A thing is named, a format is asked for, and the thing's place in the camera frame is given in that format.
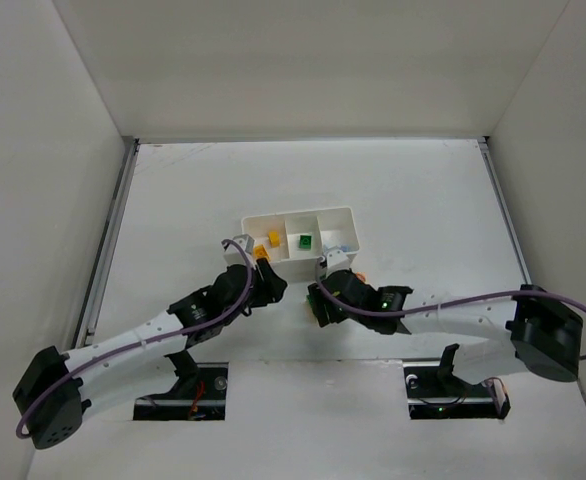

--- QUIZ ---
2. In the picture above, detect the small orange lego brick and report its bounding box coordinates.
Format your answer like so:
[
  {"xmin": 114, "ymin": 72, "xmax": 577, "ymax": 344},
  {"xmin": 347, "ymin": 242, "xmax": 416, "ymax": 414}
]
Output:
[{"xmin": 268, "ymin": 230, "xmax": 281, "ymax": 248}]

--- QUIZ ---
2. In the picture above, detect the small green lego brick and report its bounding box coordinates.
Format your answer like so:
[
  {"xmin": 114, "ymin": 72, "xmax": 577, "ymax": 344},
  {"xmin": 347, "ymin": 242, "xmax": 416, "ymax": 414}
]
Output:
[{"xmin": 298, "ymin": 234, "xmax": 313, "ymax": 251}]

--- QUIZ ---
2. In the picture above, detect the yellow sloped lego brick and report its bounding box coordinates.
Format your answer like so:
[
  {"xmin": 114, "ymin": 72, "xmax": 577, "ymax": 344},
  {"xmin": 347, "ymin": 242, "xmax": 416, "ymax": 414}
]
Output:
[{"xmin": 253, "ymin": 244, "xmax": 270, "ymax": 261}]

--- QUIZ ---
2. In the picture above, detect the green yellow lego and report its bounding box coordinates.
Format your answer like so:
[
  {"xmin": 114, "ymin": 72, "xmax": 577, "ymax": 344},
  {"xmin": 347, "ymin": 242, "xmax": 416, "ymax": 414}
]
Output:
[{"xmin": 306, "ymin": 295, "xmax": 316, "ymax": 315}]

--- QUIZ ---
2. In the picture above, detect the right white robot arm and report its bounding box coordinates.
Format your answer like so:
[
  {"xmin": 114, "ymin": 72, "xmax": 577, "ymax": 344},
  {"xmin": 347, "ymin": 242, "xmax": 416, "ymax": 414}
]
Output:
[{"xmin": 308, "ymin": 269, "xmax": 583, "ymax": 384}]

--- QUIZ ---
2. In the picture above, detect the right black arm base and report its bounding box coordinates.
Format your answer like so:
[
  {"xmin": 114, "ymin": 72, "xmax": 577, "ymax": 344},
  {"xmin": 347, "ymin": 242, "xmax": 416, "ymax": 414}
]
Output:
[{"xmin": 403, "ymin": 344, "xmax": 511, "ymax": 421}]

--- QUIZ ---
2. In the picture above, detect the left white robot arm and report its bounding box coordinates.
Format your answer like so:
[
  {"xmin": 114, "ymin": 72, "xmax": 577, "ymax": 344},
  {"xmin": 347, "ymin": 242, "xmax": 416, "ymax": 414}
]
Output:
[{"xmin": 12, "ymin": 259, "xmax": 288, "ymax": 450}]

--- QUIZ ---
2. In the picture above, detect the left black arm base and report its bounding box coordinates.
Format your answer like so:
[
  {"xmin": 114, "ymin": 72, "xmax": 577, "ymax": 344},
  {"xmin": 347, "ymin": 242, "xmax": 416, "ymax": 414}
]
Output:
[{"xmin": 132, "ymin": 362, "xmax": 229, "ymax": 422}]

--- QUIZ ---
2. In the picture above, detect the white three-compartment bin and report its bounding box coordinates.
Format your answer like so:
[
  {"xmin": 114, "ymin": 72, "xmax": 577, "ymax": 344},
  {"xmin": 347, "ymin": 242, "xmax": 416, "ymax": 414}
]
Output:
[{"xmin": 241, "ymin": 207, "xmax": 360, "ymax": 282}]

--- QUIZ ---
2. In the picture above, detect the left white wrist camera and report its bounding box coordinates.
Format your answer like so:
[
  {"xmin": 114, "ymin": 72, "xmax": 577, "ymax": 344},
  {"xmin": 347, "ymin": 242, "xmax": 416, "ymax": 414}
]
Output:
[{"xmin": 223, "ymin": 234, "xmax": 254, "ymax": 266}]

